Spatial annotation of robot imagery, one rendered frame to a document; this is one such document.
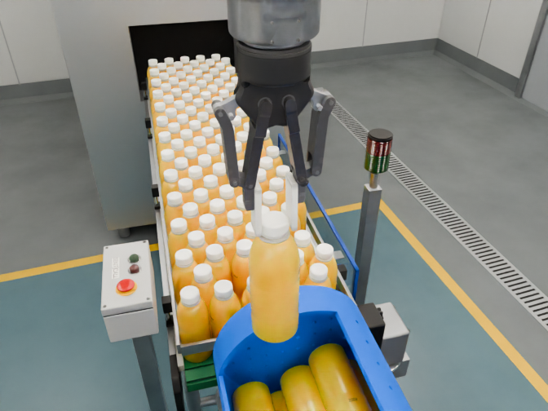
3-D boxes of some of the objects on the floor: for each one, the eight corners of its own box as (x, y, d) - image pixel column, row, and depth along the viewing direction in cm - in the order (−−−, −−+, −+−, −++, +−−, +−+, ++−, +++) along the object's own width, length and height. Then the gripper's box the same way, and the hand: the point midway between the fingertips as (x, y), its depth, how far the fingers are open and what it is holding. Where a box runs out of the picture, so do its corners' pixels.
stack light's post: (338, 422, 194) (369, 192, 130) (334, 413, 197) (363, 183, 133) (346, 419, 195) (382, 189, 131) (343, 410, 198) (377, 181, 134)
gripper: (193, 55, 43) (212, 257, 57) (368, 41, 47) (346, 235, 61) (185, 32, 49) (204, 219, 63) (340, 21, 53) (326, 201, 66)
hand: (274, 205), depth 60 cm, fingers closed on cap, 4 cm apart
